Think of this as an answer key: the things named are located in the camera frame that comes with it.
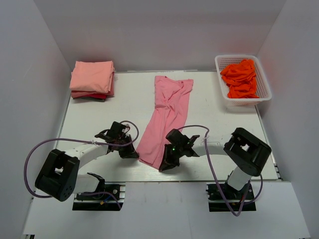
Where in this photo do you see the folded red t-shirt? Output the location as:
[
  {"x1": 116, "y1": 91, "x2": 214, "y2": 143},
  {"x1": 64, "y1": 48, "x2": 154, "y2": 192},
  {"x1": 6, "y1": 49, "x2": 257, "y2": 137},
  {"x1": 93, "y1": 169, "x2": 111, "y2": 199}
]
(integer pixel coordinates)
[{"x1": 84, "y1": 93, "x2": 107, "y2": 100}]

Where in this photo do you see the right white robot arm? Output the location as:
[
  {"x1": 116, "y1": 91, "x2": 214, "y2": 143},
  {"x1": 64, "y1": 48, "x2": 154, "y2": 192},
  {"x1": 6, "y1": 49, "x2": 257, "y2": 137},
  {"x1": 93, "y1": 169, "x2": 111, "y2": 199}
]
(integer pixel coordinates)
[{"x1": 159, "y1": 127, "x2": 272, "y2": 199}]

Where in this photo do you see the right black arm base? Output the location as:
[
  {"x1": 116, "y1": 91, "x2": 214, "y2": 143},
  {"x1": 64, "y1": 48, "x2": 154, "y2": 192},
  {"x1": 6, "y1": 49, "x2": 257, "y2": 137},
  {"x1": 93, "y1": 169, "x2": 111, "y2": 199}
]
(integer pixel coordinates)
[{"x1": 205, "y1": 183, "x2": 257, "y2": 213}]

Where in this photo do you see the orange crumpled t-shirt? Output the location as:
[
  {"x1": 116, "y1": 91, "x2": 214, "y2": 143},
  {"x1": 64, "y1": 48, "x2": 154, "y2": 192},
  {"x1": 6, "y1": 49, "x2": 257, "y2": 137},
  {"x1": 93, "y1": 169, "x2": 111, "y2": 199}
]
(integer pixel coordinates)
[{"x1": 220, "y1": 59, "x2": 259, "y2": 99}]

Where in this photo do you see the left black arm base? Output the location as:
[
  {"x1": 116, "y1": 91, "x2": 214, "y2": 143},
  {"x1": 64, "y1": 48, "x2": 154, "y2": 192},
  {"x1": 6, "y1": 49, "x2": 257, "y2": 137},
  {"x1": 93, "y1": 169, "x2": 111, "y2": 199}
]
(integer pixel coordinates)
[{"x1": 72, "y1": 182, "x2": 126, "y2": 212}]

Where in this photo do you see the folded pink t-shirt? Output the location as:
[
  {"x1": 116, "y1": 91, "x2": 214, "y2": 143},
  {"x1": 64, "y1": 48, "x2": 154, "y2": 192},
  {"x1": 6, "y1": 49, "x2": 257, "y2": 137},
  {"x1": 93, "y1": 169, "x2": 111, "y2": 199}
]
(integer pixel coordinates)
[{"x1": 71, "y1": 73, "x2": 114, "y2": 99}]

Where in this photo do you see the folded salmon t-shirt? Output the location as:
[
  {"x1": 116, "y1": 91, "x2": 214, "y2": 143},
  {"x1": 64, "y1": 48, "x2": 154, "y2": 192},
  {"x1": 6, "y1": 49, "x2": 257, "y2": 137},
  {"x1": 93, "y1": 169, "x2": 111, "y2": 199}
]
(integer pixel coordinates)
[{"x1": 69, "y1": 61, "x2": 115, "y2": 93}]

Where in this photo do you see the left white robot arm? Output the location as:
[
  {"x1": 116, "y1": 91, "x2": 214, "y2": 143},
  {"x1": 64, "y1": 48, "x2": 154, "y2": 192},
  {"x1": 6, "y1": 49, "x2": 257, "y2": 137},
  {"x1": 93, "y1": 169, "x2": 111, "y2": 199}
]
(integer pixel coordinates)
[{"x1": 35, "y1": 120, "x2": 139, "y2": 202}]

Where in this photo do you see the folded dark t-shirt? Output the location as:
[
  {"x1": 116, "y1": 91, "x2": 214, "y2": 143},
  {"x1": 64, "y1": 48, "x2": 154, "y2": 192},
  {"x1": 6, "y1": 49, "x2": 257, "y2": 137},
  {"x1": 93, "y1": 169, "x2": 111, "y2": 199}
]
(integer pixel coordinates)
[{"x1": 81, "y1": 97, "x2": 106, "y2": 102}]

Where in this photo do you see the white plastic basket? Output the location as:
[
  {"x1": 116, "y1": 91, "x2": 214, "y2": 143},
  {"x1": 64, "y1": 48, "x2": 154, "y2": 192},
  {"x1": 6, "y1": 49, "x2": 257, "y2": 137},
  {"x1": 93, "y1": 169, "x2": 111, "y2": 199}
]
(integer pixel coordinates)
[{"x1": 215, "y1": 55, "x2": 272, "y2": 107}]

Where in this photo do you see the pink t-shirt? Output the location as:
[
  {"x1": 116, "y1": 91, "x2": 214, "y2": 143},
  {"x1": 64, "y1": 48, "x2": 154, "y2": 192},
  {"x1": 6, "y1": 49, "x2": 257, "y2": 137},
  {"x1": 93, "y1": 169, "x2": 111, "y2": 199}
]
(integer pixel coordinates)
[
  {"x1": 137, "y1": 76, "x2": 193, "y2": 170},
  {"x1": 71, "y1": 73, "x2": 114, "y2": 99}
]

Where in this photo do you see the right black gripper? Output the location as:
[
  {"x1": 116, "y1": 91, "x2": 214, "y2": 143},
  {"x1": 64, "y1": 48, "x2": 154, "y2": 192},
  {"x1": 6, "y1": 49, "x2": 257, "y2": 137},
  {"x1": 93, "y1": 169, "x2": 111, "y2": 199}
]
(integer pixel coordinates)
[{"x1": 159, "y1": 144, "x2": 184, "y2": 171}]

